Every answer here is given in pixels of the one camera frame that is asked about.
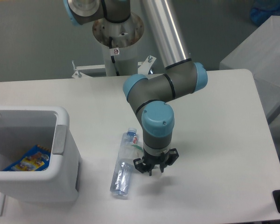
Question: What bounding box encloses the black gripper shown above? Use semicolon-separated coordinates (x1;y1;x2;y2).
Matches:
133;148;179;176

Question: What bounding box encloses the white plastic bag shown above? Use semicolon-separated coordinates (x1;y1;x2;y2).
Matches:
119;144;143;165

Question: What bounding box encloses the clear plastic water bottle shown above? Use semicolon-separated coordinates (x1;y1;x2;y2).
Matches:
110;127;142;196

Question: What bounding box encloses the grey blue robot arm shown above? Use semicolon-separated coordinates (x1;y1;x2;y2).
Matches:
64;0;208;173

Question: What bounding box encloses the white trash can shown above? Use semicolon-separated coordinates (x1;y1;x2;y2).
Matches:
0;105;82;203

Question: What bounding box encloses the blue snack wrapper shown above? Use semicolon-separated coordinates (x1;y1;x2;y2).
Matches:
2;145;51;171

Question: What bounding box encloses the white covered side table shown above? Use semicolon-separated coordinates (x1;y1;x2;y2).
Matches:
219;16;280;122

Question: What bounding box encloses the blue object at top right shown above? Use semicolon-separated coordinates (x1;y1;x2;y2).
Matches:
250;0;280;27

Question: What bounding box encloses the white pedestal base frame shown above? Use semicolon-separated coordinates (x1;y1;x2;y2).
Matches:
71;55;157;79

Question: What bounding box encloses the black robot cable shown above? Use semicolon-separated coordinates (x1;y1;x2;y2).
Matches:
108;36;120;77

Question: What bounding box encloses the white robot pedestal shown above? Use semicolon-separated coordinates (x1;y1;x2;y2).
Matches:
92;13;144;77

